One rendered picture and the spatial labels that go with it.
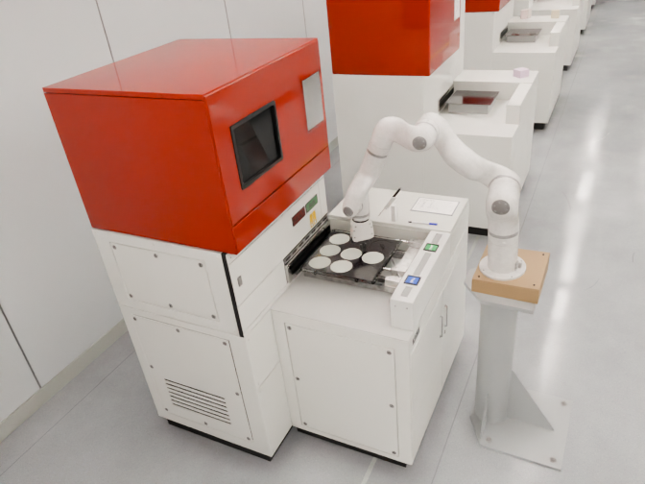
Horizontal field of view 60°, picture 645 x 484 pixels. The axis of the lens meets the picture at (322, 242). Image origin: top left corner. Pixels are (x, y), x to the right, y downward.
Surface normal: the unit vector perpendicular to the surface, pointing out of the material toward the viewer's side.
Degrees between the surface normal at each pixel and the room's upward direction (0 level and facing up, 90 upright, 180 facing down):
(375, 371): 90
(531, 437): 0
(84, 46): 90
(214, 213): 90
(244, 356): 90
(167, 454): 0
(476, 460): 0
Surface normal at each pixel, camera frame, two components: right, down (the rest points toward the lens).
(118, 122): -0.44, 0.50
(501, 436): -0.10, -0.86
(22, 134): 0.89, 0.15
